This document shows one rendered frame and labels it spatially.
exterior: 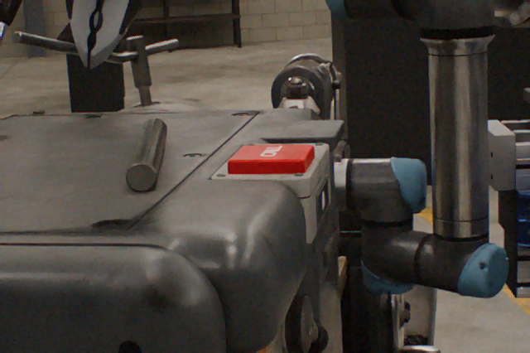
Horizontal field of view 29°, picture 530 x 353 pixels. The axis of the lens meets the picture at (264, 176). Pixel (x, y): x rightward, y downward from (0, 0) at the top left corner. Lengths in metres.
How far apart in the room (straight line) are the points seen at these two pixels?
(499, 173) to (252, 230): 1.05
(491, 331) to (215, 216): 3.29
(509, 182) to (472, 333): 2.26
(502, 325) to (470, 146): 2.65
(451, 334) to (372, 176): 2.47
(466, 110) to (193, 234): 0.77
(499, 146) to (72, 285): 1.13
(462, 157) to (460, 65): 0.12
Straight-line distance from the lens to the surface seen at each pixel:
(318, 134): 0.95
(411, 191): 1.46
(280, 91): 2.43
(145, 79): 1.30
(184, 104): 1.31
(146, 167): 0.76
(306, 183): 0.78
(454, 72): 1.36
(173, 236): 0.65
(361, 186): 1.47
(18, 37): 1.11
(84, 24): 1.17
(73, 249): 0.63
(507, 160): 1.67
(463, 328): 3.96
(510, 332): 3.93
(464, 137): 1.37
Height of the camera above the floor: 1.43
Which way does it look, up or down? 13 degrees down
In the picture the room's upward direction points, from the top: 3 degrees counter-clockwise
